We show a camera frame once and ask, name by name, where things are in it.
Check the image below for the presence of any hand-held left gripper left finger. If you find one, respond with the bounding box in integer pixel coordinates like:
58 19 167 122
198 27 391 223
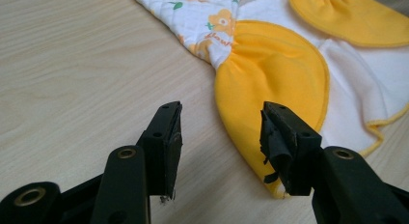
90 100 184 224

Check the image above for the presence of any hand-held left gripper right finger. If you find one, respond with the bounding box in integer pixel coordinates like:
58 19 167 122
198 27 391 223
259 100 409 224

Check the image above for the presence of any yellow and white baby garment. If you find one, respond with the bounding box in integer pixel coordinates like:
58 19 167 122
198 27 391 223
128 0 409 200

